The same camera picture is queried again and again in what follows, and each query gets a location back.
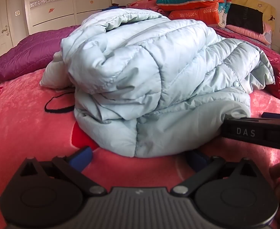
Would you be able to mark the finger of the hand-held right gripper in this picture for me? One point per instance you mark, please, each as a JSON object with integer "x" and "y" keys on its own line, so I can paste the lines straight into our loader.
{"x": 272, "y": 115}

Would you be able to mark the purple down jacket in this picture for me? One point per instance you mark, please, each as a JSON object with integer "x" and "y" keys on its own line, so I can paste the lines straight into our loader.
{"x": 32, "y": 52}

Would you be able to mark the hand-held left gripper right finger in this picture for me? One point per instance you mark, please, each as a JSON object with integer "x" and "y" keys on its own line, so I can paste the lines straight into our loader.
{"x": 197, "y": 159}

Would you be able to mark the black folded cloth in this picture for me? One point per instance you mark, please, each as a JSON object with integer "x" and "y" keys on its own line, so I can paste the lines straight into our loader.
{"x": 246, "y": 16}

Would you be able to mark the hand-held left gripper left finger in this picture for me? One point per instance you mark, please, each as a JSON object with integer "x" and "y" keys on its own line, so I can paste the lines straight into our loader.
{"x": 82, "y": 158}

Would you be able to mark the white wardrobe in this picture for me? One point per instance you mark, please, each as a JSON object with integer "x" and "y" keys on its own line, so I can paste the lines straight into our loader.
{"x": 66, "y": 2}

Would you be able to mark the yellow star print headboard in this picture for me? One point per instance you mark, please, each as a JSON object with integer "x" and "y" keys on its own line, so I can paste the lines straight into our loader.
{"x": 268, "y": 10}

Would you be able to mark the pink fleece blanket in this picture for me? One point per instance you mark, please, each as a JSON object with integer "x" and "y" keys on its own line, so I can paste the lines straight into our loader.
{"x": 23, "y": 119}

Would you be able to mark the person's right hand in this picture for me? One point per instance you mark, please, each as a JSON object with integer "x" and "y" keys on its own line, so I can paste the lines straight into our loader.
{"x": 277, "y": 179}

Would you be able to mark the heart print pink pillow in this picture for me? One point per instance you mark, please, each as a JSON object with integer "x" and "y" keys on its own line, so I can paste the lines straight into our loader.
{"x": 144, "y": 4}

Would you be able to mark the light blue down jacket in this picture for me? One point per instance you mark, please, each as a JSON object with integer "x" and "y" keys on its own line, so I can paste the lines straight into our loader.
{"x": 154, "y": 76}

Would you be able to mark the maroon quilted jacket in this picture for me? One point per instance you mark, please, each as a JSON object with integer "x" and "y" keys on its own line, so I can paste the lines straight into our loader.
{"x": 277, "y": 56}

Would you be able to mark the teal and orange folded quilt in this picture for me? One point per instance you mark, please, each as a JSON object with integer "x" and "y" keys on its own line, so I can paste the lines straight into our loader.
{"x": 190, "y": 3}

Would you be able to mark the folded pink bedding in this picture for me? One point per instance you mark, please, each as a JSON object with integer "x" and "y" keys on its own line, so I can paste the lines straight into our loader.
{"x": 249, "y": 33}

